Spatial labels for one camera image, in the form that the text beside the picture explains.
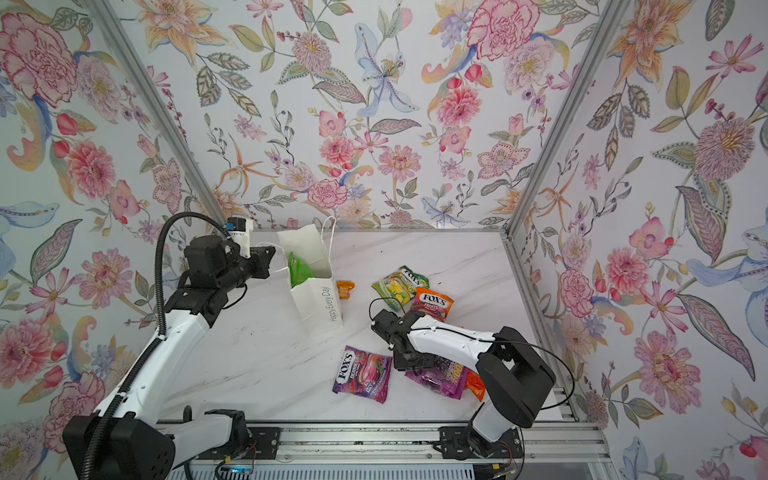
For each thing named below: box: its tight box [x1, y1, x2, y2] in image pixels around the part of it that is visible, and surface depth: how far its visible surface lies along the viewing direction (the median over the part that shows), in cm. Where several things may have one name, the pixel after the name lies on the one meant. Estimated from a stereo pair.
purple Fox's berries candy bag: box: [332, 345, 393, 404], surface depth 84 cm
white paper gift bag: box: [277, 216, 344, 336], surface depth 87 cm
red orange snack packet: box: [465, 370, 486, 401], surface depth 82 cm
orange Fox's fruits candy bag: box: [410, 287, 455, 322], surface depth 97 cm
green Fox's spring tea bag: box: [371, 265, 430, 312], surface depth 103 cm
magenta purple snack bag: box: [405, 355, 468, 400], surface depth 81 cm
